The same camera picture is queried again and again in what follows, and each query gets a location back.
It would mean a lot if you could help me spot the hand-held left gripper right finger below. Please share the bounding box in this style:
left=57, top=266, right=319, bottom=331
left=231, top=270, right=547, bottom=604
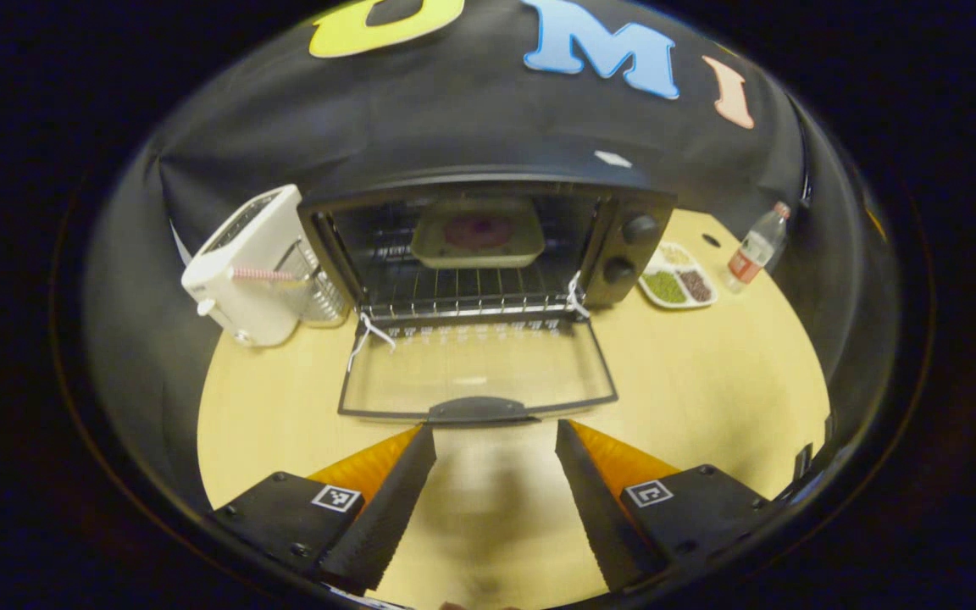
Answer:
left=554, top=419, right=781, bottom=594

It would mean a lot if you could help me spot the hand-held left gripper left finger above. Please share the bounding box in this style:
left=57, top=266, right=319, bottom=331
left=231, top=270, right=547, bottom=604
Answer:
left=208, top=424, right=438, bottom=596

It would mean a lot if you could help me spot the black electric oven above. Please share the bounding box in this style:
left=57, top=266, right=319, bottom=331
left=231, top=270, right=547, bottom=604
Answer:
left=297, top=165, right=677, bottom=424

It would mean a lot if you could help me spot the pale green square plate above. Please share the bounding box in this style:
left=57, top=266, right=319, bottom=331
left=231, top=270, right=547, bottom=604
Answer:
left=410, top=199, right=546, bottom=270

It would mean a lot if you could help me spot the pink round food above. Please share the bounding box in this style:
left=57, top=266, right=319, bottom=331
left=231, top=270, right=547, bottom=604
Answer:
left=444, top=214, right=516, bottom=251

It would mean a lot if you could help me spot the clear plastic bottle red label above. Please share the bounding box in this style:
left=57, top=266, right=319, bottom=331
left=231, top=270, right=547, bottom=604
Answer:
left=724, top=201, right=792, bottom=295

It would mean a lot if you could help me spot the white divided bean plate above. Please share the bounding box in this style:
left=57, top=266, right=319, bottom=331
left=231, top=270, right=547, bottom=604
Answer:
left=638, top=241, right=719, bottom=310

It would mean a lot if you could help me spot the white toaster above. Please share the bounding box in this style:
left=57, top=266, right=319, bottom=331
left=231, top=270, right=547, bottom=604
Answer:
left=181, top=184, right=307, bottom=348

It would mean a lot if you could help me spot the black backdrop cloth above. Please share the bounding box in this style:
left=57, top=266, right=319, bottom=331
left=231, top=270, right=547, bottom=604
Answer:
left=81, top=0, right=900, bottom=509

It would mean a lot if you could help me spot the white string tie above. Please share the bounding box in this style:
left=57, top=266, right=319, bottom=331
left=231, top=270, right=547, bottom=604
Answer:
left=346, top=310, right=397, bottom=374
left=565, top=269, right=592, bottom=320

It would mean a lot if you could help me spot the metal wire basket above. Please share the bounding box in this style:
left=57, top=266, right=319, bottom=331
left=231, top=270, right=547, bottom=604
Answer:
left=280, top=240, right=352, bottom=329

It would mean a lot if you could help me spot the metal oven wire rack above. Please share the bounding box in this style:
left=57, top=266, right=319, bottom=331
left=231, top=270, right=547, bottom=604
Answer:
left=359, top=254, right=578, bottom=321

